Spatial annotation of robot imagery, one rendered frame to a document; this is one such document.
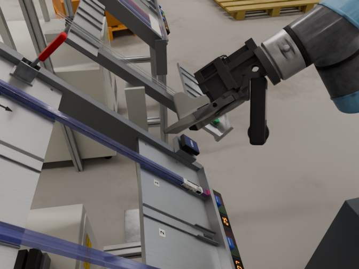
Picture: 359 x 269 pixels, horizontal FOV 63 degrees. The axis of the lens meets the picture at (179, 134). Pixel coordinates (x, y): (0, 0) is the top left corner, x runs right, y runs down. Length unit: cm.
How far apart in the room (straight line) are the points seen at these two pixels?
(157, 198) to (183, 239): 9
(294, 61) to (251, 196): 122
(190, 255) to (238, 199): 109
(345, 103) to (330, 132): 165
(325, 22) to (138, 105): 59
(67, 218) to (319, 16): 71
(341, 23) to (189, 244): 43
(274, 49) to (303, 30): 5
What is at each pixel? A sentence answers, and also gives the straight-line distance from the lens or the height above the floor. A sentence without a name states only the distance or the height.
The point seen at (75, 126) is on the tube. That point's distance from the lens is 53.
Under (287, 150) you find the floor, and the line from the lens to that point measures 196.
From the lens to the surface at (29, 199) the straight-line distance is 41.
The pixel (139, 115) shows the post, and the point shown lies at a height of 71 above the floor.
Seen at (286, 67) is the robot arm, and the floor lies 106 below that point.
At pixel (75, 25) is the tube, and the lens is 73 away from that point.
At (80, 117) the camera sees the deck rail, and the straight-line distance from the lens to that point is 63.
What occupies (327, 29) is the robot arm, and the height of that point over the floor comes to 111.
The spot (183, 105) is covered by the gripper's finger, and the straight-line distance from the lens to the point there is 48.
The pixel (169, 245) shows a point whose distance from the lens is 53.
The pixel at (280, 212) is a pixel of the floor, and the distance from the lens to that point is 164.
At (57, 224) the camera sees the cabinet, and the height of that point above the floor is 62.
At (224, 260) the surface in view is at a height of 73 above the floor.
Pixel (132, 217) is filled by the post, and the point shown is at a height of 1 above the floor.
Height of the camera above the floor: 128
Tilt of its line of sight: 41 degrees down
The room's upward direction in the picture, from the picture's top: straight up
